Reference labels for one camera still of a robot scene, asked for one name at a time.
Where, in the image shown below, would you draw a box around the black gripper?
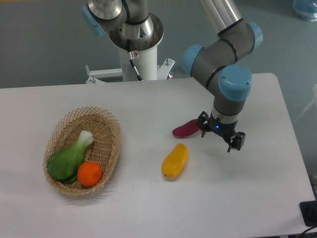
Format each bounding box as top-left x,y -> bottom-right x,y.
197,111 -> 246,152

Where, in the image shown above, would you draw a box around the orange fruit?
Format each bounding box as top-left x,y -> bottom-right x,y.
77,161 -> 103,187

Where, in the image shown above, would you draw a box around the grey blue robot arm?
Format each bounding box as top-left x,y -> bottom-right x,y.
81,0 -> 263,150

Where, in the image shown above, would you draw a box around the woven wicker basket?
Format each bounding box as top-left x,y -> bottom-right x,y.
43,107 -> 121,195

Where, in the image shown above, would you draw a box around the purple sweet potato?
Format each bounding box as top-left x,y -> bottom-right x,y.
172,119 -> 200,138

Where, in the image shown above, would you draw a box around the yellow mango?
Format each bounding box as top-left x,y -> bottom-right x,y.
161,143 -> 189,179

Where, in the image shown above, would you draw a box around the black device at table edge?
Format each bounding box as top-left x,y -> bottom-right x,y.
299,200 -> 317,227

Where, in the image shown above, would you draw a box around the blue bag in corner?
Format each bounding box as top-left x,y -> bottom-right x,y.
293,0 -> 317,22

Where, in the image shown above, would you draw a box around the green bok choy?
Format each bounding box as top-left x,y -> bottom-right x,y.
47,130 -> 94,184

